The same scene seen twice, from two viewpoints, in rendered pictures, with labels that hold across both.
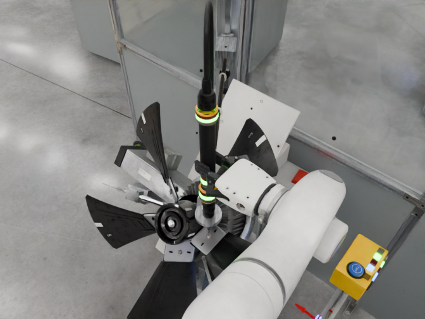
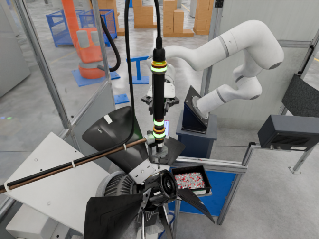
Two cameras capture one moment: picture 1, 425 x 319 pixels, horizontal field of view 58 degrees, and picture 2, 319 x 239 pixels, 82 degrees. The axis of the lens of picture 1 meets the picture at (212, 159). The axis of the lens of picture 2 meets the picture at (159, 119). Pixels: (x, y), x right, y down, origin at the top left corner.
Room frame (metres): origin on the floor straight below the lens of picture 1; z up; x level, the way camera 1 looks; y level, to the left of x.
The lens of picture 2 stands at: (0.84, 0.44, 1.85)
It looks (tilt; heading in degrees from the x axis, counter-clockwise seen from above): 37 degrees down; 237
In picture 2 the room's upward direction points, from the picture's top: straight up
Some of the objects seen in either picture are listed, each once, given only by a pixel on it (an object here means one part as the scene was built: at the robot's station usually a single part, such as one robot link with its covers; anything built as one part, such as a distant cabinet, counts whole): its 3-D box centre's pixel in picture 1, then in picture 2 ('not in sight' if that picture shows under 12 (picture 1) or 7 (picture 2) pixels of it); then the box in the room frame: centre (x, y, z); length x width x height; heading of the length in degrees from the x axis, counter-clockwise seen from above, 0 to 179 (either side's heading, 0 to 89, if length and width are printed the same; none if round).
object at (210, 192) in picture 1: (223, 189); (170, 98); (0.48, -0.02, 1.50); 0.08 x 0.06 x 0.01; 110
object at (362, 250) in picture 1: (358, 267); not in sight; (0.55, -0.46, 1.02); 0.16 x 0.10 x 0.11; 140
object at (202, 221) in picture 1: (208, 201); (156, 143); (0.57, 0.01, 1.35); 0.09 x 0.07 x 0.10; 175
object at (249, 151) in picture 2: not in sight; (248, 154); (-0.08, 0.08, 0.96); 0.03 x 0.03 x 0.20; 50
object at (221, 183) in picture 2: not in sight; (176, 191); (0.25, -0.20, 0.45); 0.82 x 0.02 x 0.66; 140
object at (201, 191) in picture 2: not in sight; (189, 180); (0.30, -0.03, 0.85); 0.22 x 0.17 x 0.07; 154
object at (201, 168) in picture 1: (203, 175); (169, 106); (0.52, 0.02, 1.51); 0.07 x 0.03 x 0.03; 50
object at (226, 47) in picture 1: (226, 51); not in sight; (1.18, -0.05, 1.39); 0.10 x 0.07 x 0.09; 175
